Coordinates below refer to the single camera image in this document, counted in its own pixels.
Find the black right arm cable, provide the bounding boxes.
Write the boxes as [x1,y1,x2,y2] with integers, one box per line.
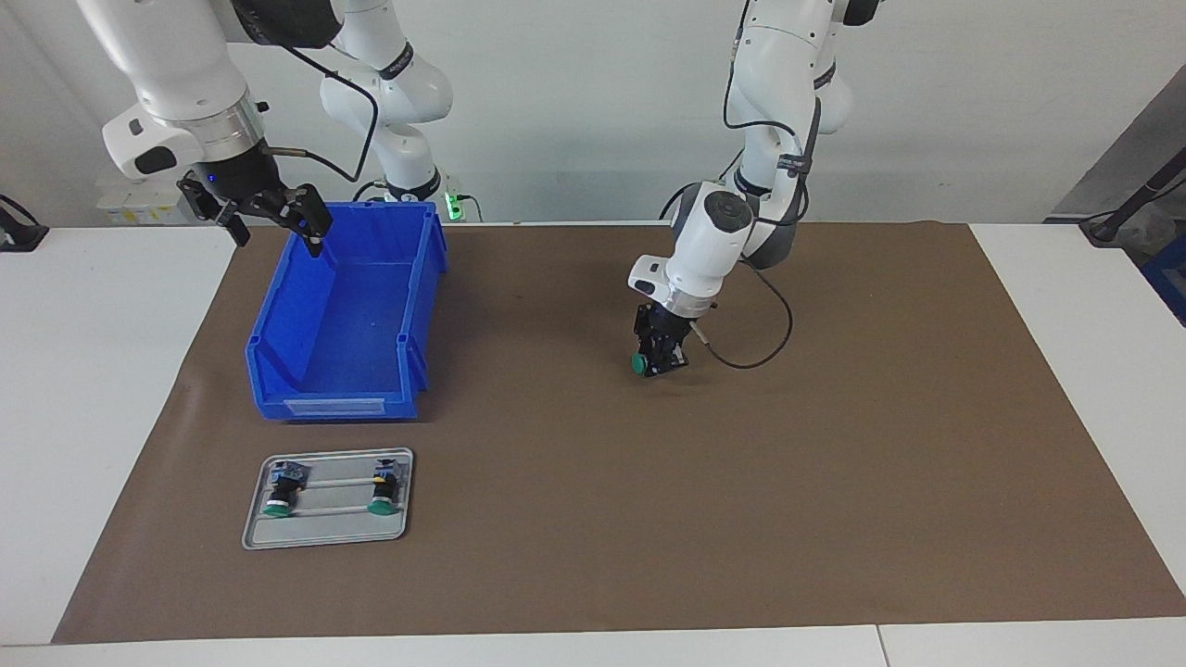
[227,0,381,183]

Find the blue crate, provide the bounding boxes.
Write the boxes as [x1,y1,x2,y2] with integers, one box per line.
[1142,236,1186,327]

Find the black clamp mount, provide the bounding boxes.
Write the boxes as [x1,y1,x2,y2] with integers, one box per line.
[0,195,49,253]

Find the green push button switch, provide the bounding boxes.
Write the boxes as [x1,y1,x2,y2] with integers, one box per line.
[630,348,688,378]

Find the blue plastic storage bin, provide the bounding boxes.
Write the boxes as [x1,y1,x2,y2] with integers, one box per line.
[245,201,449,423]

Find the green push button blue base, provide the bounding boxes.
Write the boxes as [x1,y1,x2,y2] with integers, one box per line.
[261,459,307,518]

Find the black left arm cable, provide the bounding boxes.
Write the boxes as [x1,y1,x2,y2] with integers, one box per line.
[662,0,826,371]

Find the black stand with pole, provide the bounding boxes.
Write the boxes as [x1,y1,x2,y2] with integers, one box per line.
[1079,148,1186,246]

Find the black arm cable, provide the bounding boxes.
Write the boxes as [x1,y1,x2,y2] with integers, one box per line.
[227,0,381,183]
[662,0,826,371]

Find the white boxes with yellow labels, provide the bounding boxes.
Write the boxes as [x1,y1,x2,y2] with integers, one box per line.
[95,181,198,226]

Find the grey metal tray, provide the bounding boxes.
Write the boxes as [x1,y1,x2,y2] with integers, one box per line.
[242,447,414,551]

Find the brown table mat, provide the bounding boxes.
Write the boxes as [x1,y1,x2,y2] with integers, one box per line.
[51,222,1186,645]

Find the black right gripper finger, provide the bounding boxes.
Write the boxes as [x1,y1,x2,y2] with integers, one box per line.
[178,176,251,248]
[248,183,334,259]

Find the green push button yellow mark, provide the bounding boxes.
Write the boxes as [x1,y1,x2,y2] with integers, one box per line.
[367,459,403,516]

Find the black base cable bundle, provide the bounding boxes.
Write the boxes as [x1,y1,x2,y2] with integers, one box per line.
[352,179,483,223]

